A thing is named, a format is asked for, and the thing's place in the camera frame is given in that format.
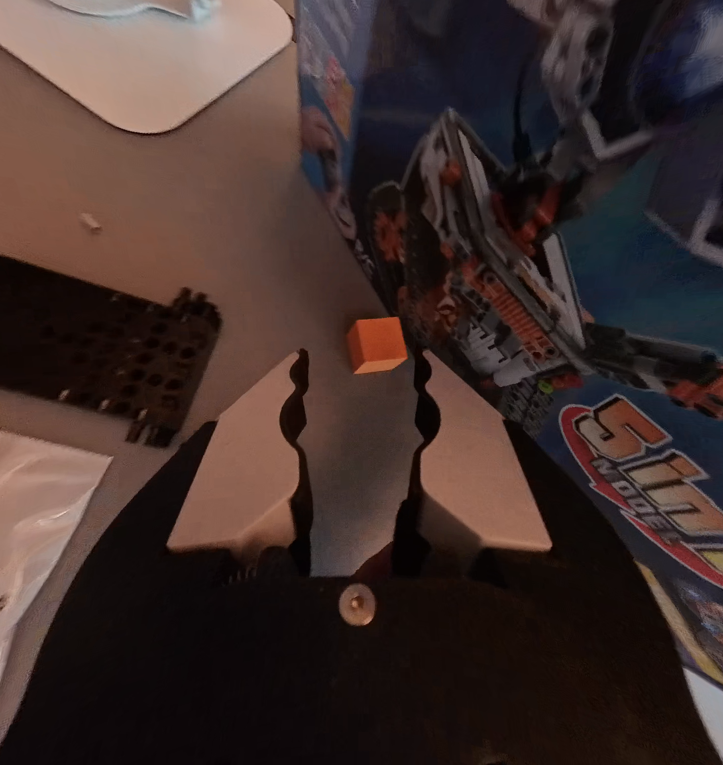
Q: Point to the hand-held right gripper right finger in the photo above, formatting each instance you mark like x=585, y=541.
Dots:
x=475, y=478

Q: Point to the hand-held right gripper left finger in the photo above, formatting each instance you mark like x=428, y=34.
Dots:
x=242, y=478

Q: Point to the orange foam cube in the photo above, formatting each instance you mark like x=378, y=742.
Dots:
x=376, y=346

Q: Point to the black perforated building plate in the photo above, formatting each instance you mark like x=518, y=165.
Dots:
x=98, y=346

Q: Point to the clear bag of building parts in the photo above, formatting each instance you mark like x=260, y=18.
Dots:
x=26, y=508

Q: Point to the blue toy robot box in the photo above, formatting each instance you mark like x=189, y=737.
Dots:
x=636, y=299

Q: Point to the white book stand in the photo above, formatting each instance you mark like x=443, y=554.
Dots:
x=134, y=71

